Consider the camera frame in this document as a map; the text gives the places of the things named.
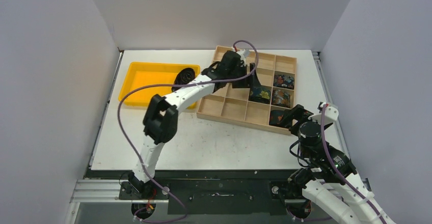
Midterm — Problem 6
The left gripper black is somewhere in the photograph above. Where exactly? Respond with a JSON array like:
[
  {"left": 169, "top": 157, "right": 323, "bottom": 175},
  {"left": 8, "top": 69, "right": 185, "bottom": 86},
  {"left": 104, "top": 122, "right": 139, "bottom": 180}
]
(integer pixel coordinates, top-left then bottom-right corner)
[{"left": 227, "top": 64, "right": 260, "bottom": 89}]

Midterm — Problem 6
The blue yellow floral tie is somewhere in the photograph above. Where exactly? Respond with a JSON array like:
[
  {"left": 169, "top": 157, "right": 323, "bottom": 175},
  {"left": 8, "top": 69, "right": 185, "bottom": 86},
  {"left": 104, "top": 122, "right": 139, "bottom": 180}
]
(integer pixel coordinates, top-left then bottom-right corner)
[{"left": 248, "top": 85, "right": 271, "bottom": 104}]

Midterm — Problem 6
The wooden compartment box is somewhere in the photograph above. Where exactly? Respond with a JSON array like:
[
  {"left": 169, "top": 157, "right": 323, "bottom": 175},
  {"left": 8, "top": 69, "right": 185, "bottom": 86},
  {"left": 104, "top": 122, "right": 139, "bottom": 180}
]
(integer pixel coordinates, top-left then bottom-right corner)
[{"left": 197, "top": 50, "right": 297, "bottom": 135}]

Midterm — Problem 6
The yellow plastic tray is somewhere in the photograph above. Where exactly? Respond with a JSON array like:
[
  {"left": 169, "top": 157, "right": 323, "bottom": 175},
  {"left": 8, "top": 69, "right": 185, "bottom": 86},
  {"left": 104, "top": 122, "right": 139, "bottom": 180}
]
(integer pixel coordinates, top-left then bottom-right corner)
[{"left": 118, "top": 62, "right": 201, "bottom": 108}]

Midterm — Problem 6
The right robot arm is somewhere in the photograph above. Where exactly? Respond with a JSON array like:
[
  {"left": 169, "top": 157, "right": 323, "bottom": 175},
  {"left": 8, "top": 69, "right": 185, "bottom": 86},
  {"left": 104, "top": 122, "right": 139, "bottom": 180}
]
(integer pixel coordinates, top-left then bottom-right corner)
[{"left": 277, "top": 102, "right": 394, "bottom": 223}]

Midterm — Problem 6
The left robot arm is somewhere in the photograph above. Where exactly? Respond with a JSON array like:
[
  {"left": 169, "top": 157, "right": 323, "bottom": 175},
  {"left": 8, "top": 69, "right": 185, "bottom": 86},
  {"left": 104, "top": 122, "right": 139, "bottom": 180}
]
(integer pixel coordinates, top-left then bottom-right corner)
[{"left": 128, "top": 47, "right": 254, "bottom": 199}]

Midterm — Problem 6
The rolled tie bottom slot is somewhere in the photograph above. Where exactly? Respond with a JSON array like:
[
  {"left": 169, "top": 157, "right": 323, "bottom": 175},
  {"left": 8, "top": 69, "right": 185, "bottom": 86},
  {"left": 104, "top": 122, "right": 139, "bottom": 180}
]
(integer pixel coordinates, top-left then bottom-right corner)
[{"left": 268, "top": 109, "right": 284, "bottom": 127}]

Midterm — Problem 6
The rolled tie slot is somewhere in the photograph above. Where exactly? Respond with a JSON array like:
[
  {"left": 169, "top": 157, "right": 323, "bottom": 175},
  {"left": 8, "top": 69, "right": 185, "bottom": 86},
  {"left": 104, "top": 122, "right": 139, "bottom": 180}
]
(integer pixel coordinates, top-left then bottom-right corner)
[
  {"left": 273, "top": 74, "right": 295, "bottom": 90},
  {"left": 268, "top": 109, "right": 284, "bottom": 127},
  {"left": 271, "top": 89, "right": 291, "bottom": 108}
]

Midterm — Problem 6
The rolled tie middle slot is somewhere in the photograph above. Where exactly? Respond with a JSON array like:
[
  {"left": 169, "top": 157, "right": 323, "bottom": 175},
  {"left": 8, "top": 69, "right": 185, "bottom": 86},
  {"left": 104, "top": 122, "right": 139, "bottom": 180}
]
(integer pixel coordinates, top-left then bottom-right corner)
[{"left": 271, "top": 89, "right": 291, "bottom": 108}]

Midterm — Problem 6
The rolled tie top slot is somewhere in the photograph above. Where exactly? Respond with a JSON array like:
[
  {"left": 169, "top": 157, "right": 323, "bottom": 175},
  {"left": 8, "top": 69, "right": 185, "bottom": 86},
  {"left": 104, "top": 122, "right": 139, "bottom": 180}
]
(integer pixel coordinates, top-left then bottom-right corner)
[{"left": 273, "top": 74, "right": 295, "bottom": 90}]

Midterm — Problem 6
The black patterned tie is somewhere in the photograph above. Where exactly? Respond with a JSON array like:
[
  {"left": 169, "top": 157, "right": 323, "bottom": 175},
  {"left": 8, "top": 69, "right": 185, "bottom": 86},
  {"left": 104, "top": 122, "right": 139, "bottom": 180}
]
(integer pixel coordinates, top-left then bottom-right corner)
[{"left": 171, "top": 68, "right": 196, "bottom": 93}]

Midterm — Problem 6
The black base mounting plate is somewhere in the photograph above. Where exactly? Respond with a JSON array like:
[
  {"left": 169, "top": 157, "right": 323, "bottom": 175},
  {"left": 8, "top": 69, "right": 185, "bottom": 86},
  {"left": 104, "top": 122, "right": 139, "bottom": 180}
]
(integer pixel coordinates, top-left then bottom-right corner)
[{"left": 118, "top": 170, "right": 312, "bottom": 217}]

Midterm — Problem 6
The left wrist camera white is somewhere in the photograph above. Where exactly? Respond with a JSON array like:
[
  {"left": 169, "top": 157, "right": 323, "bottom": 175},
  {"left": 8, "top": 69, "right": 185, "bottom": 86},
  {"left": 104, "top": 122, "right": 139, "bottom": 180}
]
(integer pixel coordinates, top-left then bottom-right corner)
[{"left": 235, "top": 49, "right": 250, "bottom": 60}]

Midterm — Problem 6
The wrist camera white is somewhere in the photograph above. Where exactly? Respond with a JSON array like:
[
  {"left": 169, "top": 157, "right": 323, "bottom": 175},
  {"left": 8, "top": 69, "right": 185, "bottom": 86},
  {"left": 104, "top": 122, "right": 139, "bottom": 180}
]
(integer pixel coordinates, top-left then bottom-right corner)
[
  {"left": 308, "top": 102, "right": 339, "bottom": 126},
  {"left": 235, "top": 49, "right": 250, "bottom": 60}
]

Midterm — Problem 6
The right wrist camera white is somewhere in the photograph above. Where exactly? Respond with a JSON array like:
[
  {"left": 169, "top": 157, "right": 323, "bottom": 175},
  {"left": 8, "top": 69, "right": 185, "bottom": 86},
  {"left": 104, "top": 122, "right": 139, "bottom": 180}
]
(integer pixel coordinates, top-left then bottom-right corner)
[{"left": 308, "top": 102, "right": 339, "bottom": 126}]

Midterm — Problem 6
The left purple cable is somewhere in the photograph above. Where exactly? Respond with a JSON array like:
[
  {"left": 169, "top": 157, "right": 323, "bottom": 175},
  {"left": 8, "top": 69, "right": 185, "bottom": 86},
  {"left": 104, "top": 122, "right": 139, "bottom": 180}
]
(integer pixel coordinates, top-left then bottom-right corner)
[{"left": 117, "top": 40, "right": 260, "bottom": 224}]

